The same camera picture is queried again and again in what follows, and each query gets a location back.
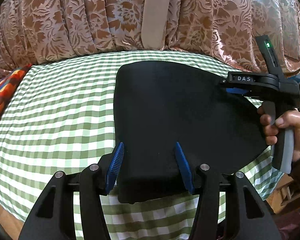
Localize black pants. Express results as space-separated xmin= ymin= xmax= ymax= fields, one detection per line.
xmin=114 ymin=61 xmax=266 ymax=204

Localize person's right hand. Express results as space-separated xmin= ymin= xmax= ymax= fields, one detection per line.
xmin=258 ymin=106 xmax=300 ymax=162

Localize green white checkered bedsheet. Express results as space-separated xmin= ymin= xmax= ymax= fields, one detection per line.
xmin=0 ymin=51 xmax=284 ymax=239

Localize beige curtain tieback band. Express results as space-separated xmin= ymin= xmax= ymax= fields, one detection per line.
xmin=141 ymin=0 xmax=170 ymax=50

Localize multicolour plaid pillow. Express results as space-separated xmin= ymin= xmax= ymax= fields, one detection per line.
xmin=0 ymin=64 xmax=32 ymax=118

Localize brown floral curtain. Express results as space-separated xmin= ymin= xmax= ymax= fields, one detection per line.
xmin=0 ymin=0 xmax=300 ymax=79

